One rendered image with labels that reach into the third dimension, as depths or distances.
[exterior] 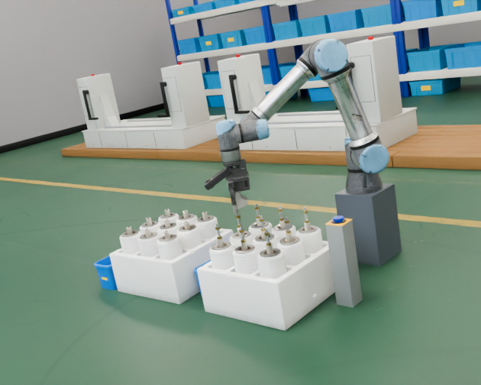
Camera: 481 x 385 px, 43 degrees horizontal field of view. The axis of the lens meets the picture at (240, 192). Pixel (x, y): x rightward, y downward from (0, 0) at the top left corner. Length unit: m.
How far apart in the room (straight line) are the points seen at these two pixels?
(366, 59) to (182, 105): 1.92
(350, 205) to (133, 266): 0.94
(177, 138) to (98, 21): 4.20
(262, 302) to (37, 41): 7.09
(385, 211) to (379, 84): 1.77
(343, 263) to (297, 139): 2.47
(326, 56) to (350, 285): 0.82
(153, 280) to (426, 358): 1.17
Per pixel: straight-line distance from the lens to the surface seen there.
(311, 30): 7.65
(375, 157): 2.37
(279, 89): 2.42
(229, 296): 2.29
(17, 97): 8.67
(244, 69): 5.01
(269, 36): 8.03
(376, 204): 2.52
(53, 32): 9.02
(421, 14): 6.92
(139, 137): 5.97
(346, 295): 2.27
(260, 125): 2.29
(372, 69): 4.19
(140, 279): 2.65
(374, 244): 2.56
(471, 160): 3.85
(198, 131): 5.60
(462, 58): 6.74
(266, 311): 2.19
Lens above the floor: 1.02
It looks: 15 degrees down
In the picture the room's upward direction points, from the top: 10 degrees counter-clockwise
